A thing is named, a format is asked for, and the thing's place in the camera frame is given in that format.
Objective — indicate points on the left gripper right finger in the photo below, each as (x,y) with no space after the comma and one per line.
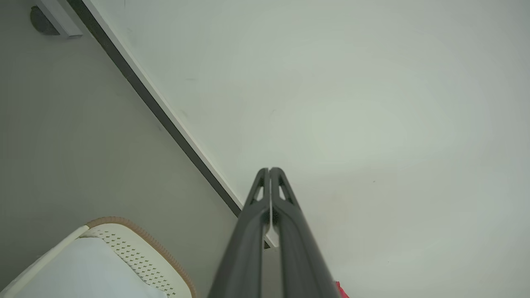
(300,256)

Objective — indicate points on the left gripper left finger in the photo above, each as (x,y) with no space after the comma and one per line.
(244,256)

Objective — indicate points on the red and white jersey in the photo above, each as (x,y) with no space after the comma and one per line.
(341,291)

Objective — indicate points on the white basket with brown rim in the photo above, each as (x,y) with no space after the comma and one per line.
(136,256)

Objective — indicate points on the dark skirting strip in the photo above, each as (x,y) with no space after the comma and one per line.
(165,120)

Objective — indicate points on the white bar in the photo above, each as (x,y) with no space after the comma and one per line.
(60,18)

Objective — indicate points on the dark round fixture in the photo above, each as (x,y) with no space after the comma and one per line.
(41,22)

